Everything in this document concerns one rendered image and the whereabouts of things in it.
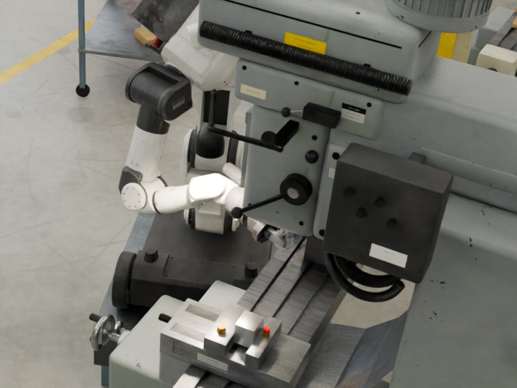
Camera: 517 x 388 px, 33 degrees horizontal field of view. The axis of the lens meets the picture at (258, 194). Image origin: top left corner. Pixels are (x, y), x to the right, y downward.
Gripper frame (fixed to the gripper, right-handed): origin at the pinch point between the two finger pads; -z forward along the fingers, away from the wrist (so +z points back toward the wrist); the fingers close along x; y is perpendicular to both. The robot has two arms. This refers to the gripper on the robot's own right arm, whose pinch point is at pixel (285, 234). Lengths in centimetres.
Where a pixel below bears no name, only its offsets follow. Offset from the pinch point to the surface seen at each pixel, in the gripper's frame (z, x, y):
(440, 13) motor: -28, 2, -70
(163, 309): 37, -7, 50
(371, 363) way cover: -28.4, 8.0, 26.9
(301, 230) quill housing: -10.3, -6.5, -10.9
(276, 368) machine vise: -18.0, -16.3, 21.9
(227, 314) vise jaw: 0.5, -16.5, 18.3
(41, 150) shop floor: 235, 69, 127
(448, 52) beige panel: 64, 159, 18
